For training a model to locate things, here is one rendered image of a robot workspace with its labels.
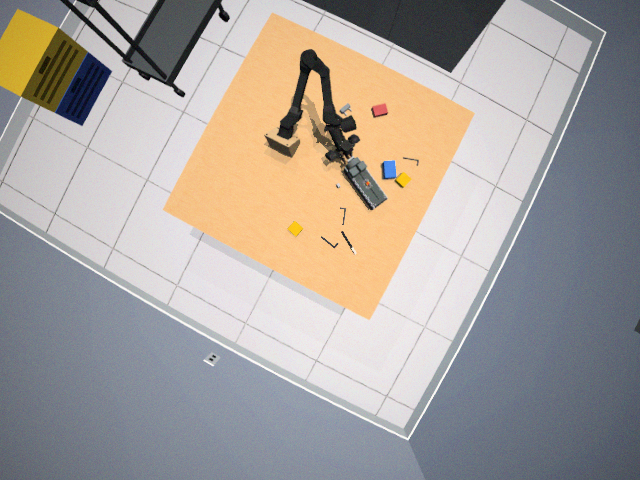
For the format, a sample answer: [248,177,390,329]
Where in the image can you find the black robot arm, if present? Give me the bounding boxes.
[277,49,356,155]

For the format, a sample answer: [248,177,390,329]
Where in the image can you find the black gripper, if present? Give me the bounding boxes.
[325,134,360,164]

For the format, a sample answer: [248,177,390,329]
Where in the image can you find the blue rectangular block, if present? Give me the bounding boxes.
[382,160,396,180]

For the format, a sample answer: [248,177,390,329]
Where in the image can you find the red flat block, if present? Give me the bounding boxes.
[372,104,388,118]

